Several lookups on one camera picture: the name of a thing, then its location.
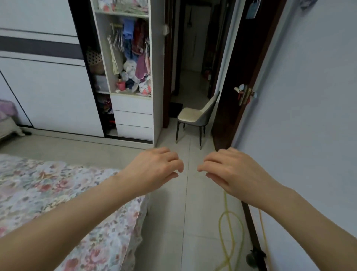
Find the hanging colourful clothes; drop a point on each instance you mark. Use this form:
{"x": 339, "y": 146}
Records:
{"x": 136, "y": 50}

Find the folded clothes pile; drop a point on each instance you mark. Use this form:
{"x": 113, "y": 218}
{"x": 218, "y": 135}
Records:
{"x": 122, "y": 5}

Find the person's left hand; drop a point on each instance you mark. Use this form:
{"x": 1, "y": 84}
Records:
{"x": 150, "y": 170}

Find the bunch of clothes hangers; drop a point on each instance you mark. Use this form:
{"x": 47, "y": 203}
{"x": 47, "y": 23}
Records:
{"x": 115, "y": 42}

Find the purple pillow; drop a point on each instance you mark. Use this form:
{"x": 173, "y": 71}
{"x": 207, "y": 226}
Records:
{"x": 7, "y": 109}

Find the black slipper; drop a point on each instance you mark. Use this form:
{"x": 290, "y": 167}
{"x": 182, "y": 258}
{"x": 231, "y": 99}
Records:
{"x": 27, "y": 130}

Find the red object in hallway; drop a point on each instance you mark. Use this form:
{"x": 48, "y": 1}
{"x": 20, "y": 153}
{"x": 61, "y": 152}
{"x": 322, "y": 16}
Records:
{"x": 207, "y": 75}

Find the beige grey dining chair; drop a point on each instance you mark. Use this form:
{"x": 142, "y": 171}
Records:
{"x": 195, "y": 116}

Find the person's right middle finger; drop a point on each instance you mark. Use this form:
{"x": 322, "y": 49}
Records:
{"x": 207, "y": 167}

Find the person's right hand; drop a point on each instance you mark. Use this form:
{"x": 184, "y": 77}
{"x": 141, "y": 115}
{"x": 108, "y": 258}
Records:
{"x": 237, "y": 173}

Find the black doormat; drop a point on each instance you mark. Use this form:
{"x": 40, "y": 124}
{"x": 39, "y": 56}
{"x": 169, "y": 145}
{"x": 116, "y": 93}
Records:
{"x": 175, "y": 110}

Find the white wall switch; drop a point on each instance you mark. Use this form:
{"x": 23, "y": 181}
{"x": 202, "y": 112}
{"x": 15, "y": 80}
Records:
{"x": 166, "y": 29}

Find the person's left middle finger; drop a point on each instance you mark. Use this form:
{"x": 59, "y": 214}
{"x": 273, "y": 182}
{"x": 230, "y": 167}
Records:
{"x": 175, "y": 166}

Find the person's right little finger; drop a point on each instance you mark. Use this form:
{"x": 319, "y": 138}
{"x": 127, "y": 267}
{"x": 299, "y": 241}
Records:
{"x": 226, "y": 150}

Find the dark brown wooden door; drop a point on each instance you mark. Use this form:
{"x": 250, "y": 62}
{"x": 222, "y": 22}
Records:
{"x": 245, "y": 55}

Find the white floral bag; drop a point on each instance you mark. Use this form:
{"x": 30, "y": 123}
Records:
{"x": 145, "y": 86}

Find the white open wardrobe cabinet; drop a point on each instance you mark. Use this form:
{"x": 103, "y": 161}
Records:
{"x": 156, "y": 69}

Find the person's left little finger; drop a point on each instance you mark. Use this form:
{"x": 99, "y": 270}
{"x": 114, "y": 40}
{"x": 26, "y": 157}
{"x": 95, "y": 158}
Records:
{"x": 161, "y": 150}

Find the bed with floral sheet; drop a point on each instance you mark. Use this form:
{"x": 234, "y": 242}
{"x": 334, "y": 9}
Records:
{"x": 41, "y": 184}

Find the white sliding wardrobe door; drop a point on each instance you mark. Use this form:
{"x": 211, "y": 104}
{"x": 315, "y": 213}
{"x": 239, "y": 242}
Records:
{"x": 41, "y": 83}

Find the polka dot bag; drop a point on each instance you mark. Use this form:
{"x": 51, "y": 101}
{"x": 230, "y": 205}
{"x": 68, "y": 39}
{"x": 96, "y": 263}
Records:
{"x": 94, "y": 57}

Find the blue face mask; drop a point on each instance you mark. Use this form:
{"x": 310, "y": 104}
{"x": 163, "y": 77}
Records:
{"x": 253, "y": 9}

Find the translucent storage box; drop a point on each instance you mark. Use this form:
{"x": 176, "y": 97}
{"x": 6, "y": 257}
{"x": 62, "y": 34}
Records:
{"x": 101, "y": 83}

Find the beige fringed blanket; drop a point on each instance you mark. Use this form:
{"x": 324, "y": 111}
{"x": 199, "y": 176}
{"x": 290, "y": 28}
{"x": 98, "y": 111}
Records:
{"x": 9, "y": 128}

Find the black round door stopper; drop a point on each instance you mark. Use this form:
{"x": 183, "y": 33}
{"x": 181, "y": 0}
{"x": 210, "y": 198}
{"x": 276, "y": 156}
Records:
{"x": 254, "y": 258}

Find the person's left forearm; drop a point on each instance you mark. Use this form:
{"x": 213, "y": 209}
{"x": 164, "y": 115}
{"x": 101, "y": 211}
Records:
{"x": 64, "y": 223}

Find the person's right forearm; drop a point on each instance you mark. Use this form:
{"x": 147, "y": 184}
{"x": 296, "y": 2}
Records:
{"x": 312, "y": 223}

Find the red pink cup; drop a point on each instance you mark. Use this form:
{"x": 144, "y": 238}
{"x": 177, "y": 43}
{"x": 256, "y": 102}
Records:
{"x": 120, "y": 85}

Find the white wardrobe drawer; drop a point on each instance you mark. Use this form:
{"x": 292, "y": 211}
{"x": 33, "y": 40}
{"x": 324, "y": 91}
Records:
{"x": 133, "y": 118}
{"x": 134, "y": 131}
{"x": 131, "y": 103}

